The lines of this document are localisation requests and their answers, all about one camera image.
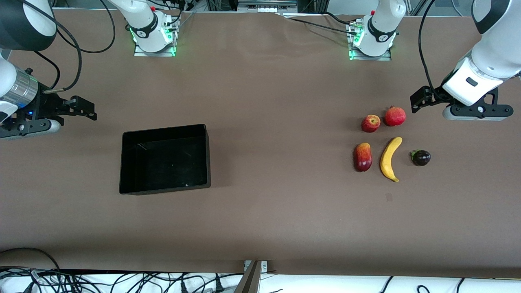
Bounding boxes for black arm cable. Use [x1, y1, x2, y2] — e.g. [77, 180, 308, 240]
[22, 0, 116, 94]
[418, 0, 446, 102]

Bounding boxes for tangled black floor cable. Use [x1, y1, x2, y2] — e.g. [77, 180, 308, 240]
[134, 272, 245, 293]
[0, 267, 137, 293]

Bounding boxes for thin black sensor cable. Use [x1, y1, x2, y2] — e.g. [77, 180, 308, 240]
[35, 50, 61, 88]

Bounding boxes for black cables at base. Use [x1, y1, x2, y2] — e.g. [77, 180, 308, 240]
[162, 0, 197, 30]

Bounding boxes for red yellow apple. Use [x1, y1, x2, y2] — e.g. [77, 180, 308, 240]
[361, 114, 381, 133]

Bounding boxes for yellow banana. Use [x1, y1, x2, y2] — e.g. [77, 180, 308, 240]
[380, 137, 403, 183]

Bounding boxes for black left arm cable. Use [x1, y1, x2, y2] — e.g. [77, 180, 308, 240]
[418, 0, 446, 102]

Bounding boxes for red yellow mango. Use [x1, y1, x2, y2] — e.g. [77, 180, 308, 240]
[353, 142, 373, 173]

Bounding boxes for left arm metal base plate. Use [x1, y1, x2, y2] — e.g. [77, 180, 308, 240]
[347, 18, 392, 61]

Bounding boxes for black cable across table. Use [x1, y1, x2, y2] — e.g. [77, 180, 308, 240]
[281, 13, 359, 36]

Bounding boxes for red pomegranate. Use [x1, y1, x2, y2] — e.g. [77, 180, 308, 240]
[385, 105, 407, 127]

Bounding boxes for white lower board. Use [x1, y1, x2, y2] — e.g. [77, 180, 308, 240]
[0, 272, 521, 293]

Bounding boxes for black plastic box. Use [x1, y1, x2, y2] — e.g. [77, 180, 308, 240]
[119, 124, 211, 196]

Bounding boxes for aluminium frame rack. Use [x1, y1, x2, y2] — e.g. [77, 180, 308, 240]
[206, 0, 328, 14]

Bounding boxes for grey metal pole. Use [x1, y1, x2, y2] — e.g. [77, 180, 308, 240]
[234, 260, 262, 293]

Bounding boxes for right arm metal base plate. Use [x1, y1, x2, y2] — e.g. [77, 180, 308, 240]
[134, 15, 178, 57]

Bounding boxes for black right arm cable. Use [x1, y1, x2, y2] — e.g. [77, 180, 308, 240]
[22, 0, 116, 94]

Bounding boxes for dark purple round fruit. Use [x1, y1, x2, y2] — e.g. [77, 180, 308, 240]
[410, 149, 431, 166]

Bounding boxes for black looped floor cable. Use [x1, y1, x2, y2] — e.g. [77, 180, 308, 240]
[0, 247, 61, 271]

